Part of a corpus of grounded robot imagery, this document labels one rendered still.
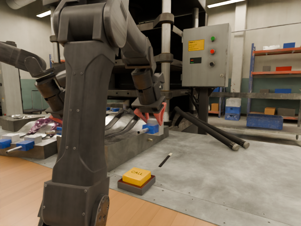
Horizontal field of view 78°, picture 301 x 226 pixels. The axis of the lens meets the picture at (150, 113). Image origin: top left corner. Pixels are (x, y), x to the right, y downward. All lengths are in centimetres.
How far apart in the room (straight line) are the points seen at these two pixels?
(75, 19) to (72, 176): 21
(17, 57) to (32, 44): 808
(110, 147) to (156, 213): 27
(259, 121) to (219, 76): 294
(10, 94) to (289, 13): 762
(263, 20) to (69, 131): 722
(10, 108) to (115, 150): 448
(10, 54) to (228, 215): 70
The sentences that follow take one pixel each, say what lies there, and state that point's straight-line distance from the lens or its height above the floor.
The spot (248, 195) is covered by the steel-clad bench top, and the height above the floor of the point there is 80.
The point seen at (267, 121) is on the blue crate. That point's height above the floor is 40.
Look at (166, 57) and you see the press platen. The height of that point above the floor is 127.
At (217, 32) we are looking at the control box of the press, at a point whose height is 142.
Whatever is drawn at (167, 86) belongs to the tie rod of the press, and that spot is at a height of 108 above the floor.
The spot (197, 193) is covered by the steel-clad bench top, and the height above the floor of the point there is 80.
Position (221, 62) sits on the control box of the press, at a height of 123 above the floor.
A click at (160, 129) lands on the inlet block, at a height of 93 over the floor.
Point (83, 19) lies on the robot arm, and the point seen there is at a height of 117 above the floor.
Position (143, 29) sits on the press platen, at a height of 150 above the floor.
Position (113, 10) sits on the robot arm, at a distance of 30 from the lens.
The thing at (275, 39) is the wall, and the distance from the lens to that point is 721.
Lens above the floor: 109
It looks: 9 degrees down
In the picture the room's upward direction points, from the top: straight up
